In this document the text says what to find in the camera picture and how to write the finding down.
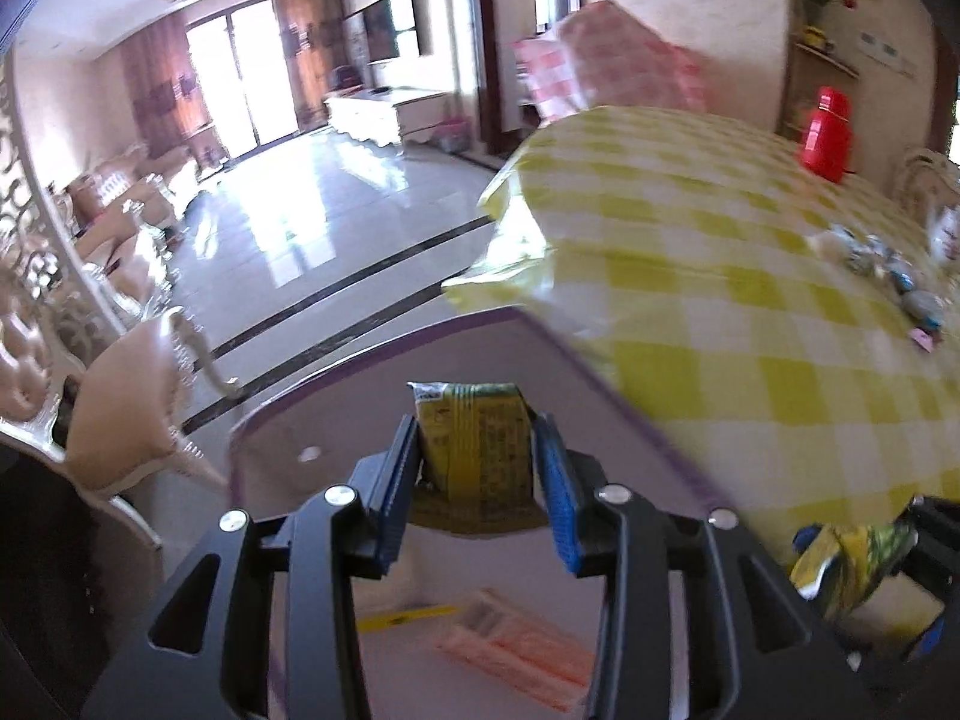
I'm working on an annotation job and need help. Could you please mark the wooden wall shelf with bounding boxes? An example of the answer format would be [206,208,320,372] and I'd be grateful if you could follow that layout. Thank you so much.
[781,24,862,140]

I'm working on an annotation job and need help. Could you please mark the yellow strip packet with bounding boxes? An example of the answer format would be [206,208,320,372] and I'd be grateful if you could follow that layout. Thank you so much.
[358,604,458,632]

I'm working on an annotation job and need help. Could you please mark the beige sofa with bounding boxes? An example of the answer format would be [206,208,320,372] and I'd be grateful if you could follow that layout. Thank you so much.
[45,142,202,271]

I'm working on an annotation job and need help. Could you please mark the white floral teapot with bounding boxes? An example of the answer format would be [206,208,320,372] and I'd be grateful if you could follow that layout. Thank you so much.
[928,202,960,265]

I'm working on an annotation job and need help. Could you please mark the cream upholstered chair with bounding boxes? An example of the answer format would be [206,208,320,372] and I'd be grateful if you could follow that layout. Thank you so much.
[0,306,245,541]

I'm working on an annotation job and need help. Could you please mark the white television cabinet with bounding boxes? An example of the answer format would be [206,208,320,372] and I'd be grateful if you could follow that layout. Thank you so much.
[324,86,452,149]

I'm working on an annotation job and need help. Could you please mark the white lattice screen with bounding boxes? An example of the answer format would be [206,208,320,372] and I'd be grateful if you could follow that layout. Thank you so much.
[0,52,128,421]

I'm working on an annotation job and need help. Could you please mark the pile of small snack packets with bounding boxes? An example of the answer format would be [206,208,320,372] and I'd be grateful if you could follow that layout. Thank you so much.
[806,223,947,331]

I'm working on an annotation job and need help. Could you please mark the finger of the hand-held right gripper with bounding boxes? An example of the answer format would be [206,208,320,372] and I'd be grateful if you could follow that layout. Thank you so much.
[847,604,952,691]
[896,493,960,597]

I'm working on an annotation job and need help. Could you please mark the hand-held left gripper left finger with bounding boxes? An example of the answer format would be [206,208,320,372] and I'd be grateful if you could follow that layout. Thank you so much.
[79,414,421,720]

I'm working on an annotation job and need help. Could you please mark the red thermos jug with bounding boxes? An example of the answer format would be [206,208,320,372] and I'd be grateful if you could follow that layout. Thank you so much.
[799,86,860,182]

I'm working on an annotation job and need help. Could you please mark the brown patterned curtain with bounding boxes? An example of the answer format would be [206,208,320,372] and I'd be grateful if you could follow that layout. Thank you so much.
[124,15,217,160]
[270,0,347,132]

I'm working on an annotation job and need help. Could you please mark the yellow checked tablecloth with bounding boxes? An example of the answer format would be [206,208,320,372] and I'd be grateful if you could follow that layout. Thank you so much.
[441,106,960,616]

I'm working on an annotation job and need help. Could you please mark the yellow green snack packet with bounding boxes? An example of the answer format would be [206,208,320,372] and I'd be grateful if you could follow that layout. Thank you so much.
[791,521,920,623]
[405,381,548,535]

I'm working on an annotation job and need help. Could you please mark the wall television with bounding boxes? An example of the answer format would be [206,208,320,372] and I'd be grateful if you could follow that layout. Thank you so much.
[364,0,418,65]

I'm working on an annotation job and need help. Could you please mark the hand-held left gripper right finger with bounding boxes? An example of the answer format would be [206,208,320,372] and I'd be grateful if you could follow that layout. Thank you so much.
[531,412,886,720]

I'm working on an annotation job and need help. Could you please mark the white ornate chair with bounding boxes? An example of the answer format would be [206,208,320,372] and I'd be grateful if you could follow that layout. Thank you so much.
[896,146,960,241]

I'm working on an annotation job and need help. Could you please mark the white wall switch panel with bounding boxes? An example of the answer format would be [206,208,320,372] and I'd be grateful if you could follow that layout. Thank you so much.
[857,30,920,80]

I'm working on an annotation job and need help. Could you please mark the purple rimmed tray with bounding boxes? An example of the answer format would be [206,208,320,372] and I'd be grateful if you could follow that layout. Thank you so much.
[225,306,732,720]

